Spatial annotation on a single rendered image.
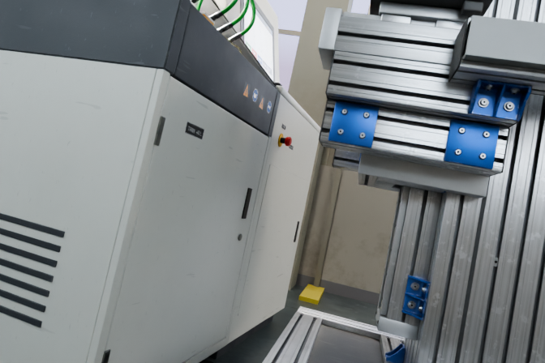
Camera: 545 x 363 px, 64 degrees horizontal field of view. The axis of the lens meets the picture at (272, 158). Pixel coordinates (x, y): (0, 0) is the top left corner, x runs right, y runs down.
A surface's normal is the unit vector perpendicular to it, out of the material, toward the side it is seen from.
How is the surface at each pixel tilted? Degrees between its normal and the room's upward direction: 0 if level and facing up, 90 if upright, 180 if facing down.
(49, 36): 90
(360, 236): 90
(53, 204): 90
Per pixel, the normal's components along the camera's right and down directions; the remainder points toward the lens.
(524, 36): -0.20, -0.13
